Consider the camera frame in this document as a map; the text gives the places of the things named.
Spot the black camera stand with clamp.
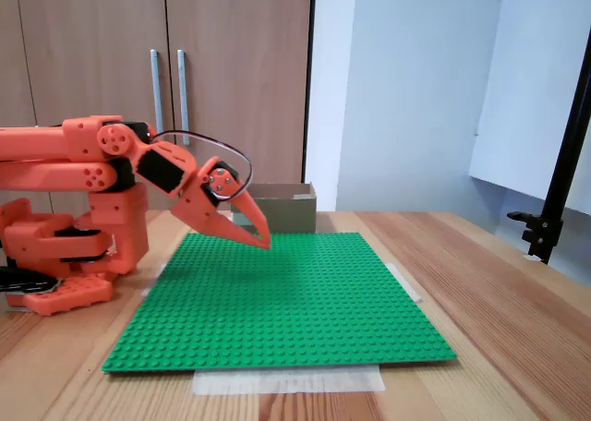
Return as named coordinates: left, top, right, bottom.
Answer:
left=506, top=42, right=591, bottom=266

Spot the black base clamp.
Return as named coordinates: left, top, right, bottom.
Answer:
left=0, top=266, right=64, bottom=296

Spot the white wall panel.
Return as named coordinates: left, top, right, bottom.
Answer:
left=469, top=0, right=591, bottom=217

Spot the brown wooden cabinet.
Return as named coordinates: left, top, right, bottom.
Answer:
left=0, top=0, right=318, bottom=212

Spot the green lego baseplate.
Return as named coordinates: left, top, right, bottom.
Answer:
left=102, top=232, right=459, bottom=374

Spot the wide masking tape strip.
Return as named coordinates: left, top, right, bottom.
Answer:
left=191, top=365, right=387, bottom=396

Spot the silver cabinet door handle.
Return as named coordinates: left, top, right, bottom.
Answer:
left=149, top=49, right=165, bottom=136
left=176, top=49, right=191, bottom=147

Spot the open cardboard box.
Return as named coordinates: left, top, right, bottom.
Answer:
left=230, top=182, right=319, bottom=234

